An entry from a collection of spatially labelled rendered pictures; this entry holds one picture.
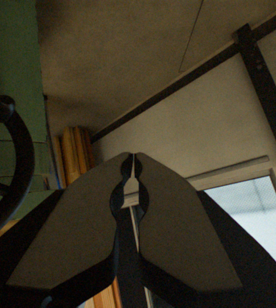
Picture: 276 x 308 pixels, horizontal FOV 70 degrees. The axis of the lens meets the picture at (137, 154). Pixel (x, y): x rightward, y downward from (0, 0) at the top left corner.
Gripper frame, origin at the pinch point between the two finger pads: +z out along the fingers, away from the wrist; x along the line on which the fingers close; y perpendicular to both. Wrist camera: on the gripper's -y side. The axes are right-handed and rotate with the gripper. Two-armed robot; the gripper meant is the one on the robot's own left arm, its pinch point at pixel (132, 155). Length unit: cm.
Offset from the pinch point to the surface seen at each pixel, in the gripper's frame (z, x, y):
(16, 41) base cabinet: 56, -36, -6
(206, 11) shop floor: 121, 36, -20
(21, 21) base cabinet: 63, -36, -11
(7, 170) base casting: 27.2, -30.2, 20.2
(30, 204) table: 23.7, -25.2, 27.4
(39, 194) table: 26.4, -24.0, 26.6
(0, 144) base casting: 31.0, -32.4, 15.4
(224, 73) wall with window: 134, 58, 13
